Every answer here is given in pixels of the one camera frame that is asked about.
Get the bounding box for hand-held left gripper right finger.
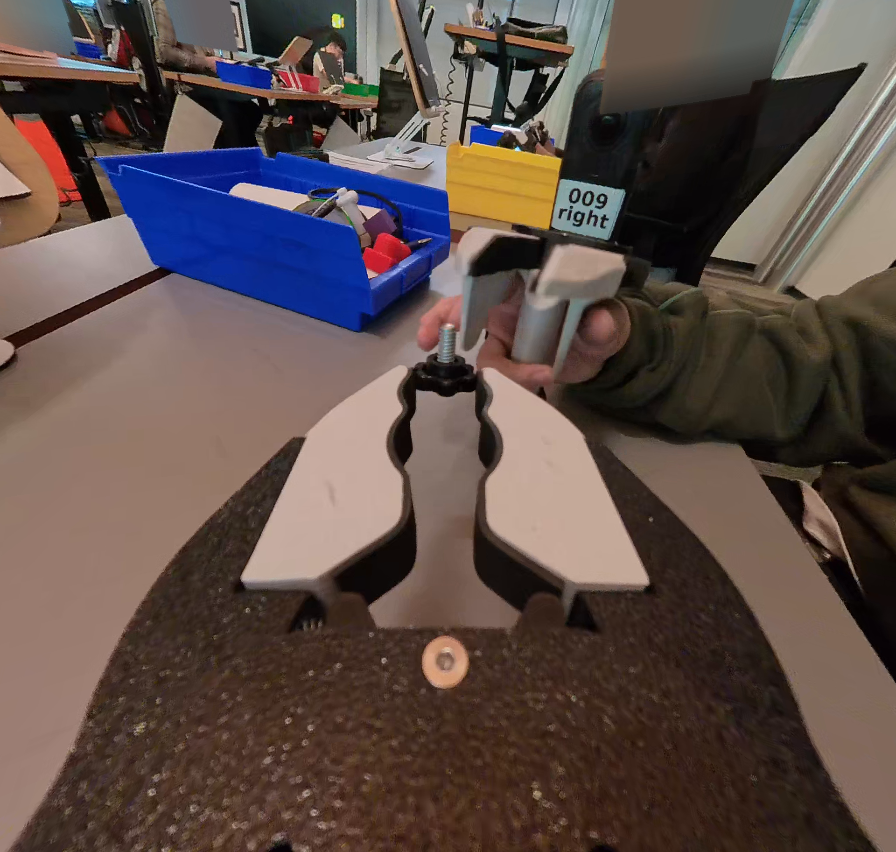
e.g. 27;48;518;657
474;367;653;616

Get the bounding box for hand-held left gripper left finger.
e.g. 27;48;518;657
238;365;420;606

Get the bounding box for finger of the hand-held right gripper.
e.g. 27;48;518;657
454;226;548;353
526;243;629;385

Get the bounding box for black knob screw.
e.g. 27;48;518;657
412;325;480;398

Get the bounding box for person's right forearm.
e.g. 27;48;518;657
560;267;896;469

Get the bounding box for person's right hand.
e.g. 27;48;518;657
418;295;632;394

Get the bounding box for yellow plastic bin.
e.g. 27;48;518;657
445;141;564;231

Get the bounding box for red block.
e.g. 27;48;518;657
362;233;414;275

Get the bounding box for white board stand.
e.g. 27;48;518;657
381;106;449;170

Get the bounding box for grey tape roll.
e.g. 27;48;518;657
290;197;368;247

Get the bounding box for black standing desk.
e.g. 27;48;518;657
443;22;575;146

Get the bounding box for grey tilted display board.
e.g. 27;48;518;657
378;0;447;114

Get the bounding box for silver metal pole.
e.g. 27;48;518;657
752;75;896;293

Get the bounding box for small blue bin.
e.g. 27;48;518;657
216;59;274;90

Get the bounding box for grey panel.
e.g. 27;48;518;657
162;92;225;155

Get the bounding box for instruction sheet on stand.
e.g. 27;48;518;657
0;106;63;249

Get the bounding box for orange traffic cone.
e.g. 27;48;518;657
14;115;79;205

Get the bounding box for long wooden desk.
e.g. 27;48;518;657
0;43;141;223

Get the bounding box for black cable loop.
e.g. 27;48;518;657
307;189;407;237

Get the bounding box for black coiled cable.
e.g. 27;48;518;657
442;54;463;142

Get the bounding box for large black wall screen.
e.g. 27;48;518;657
239;0;358;76

